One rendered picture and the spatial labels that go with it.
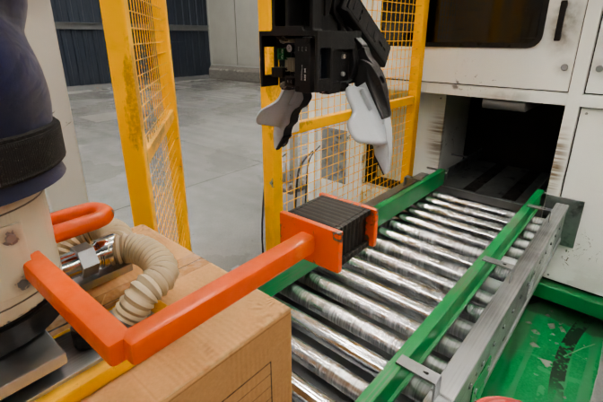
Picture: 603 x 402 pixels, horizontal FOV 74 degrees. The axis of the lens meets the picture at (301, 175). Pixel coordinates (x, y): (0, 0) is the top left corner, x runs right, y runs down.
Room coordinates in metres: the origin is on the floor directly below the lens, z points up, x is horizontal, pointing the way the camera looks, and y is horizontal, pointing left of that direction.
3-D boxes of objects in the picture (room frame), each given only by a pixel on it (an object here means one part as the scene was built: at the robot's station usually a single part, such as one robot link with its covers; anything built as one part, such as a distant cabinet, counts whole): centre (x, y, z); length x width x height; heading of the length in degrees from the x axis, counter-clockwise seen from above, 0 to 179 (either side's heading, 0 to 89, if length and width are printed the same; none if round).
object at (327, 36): (0.41, -0.01, 1.31); 0.09 x 0.08 x 0.12; 140
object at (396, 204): (1.42, -0.20, 0.60); 1.60 x 0.10 x 0.09; 139
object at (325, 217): (0.43, -0.03, 1.08); 0.09 x 0.08 x 0.05; 50
